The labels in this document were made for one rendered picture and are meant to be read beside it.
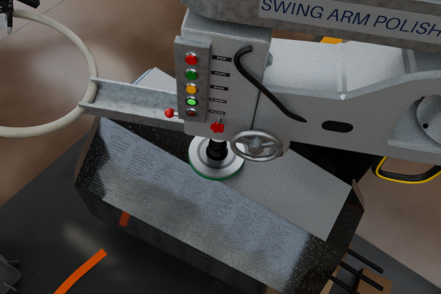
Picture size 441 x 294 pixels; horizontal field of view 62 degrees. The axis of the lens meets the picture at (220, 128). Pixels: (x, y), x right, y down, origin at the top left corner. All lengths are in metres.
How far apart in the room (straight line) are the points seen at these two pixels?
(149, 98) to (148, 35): 1.92
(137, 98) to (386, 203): 1.78
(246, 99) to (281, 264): 0.70
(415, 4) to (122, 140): 1.16
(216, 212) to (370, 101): 0.74
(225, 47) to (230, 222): 0.78
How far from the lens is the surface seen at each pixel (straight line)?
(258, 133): 0.98
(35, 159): 2.62
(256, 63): 0.86
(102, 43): 3.18
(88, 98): 1.30
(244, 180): 1.41
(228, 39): 0.82
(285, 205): 1.40
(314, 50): 1.05
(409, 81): 0.94
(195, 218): 1.48
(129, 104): 1.29
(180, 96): 0.97
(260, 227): 1.41
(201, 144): 1.41
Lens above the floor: 2.10
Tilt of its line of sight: 55 degrees down
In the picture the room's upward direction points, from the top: 6 degrees clockwise
